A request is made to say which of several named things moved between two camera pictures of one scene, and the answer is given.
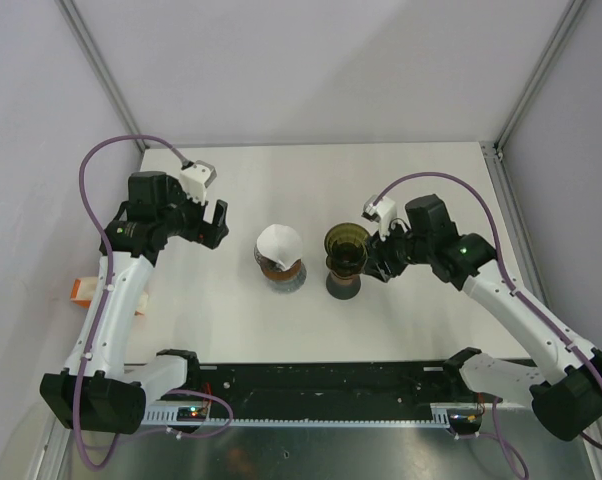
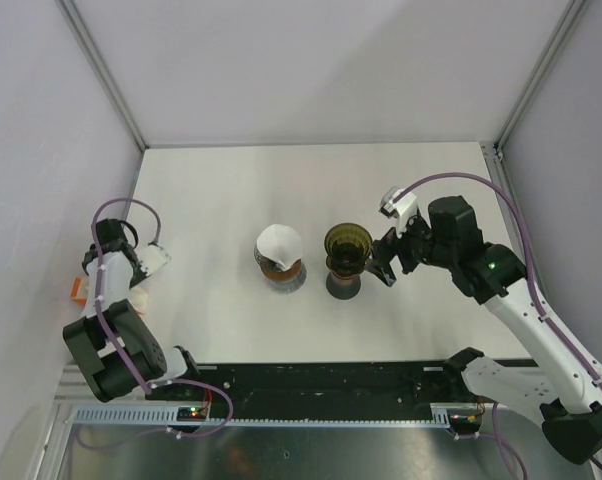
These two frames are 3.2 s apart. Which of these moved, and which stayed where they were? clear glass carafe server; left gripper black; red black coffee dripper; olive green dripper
Moved: left gripper black
Stayed: red black coffee dripper; clear glass carafe server; olive green dripper
